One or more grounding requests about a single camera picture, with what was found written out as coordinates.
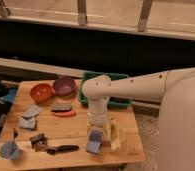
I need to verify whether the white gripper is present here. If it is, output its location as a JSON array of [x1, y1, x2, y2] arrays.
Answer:
[[87, 97, 111, 138]]

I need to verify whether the blue sponge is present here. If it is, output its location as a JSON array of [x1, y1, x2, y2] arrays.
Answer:
[[86, 129, 102, 155]]

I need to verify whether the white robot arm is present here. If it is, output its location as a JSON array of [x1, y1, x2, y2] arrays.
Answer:
[[82, 68, 195, 171]]

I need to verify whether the green plastic tray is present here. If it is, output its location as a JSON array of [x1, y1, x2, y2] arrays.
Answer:
[[78, 71, 131, 109]]

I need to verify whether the dark grape bunch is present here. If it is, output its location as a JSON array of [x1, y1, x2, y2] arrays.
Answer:
[[110, 97, 129, 103]]

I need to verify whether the clear glass mug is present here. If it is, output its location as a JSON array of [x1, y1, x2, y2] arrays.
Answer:
[[110, 125, 125, 143]]

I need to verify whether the yellow banana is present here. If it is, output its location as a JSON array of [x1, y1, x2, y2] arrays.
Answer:
[[111, 119, 120, 151]]

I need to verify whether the purple plastic bowl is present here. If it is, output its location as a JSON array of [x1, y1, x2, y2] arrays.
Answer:
[[53, 76, 76, 96]]

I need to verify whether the orange plastic bowl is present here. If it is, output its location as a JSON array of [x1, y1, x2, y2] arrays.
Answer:
[[30, 83, 53, 103]]

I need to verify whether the small brown block toy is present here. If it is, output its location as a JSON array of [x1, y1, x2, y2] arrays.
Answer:
[[30, 133, 47, 149]]

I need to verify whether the grey cloth piece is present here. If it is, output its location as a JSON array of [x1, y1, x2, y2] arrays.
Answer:
[[22, 105, 42, 118]]

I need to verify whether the grey folded cloth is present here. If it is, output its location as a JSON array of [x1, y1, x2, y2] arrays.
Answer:
[[19, 117, 36, 130]]

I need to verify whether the blue object at table edge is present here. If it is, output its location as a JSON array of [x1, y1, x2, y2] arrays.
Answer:
[[1, 89, 17, 103]]

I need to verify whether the blue plastic cup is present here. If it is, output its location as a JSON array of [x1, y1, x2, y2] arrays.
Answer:
[[0, 141, 20, 160]]

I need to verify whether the black handled tool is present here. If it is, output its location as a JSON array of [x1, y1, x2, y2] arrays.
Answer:
[[46, 145, 79, 155]]

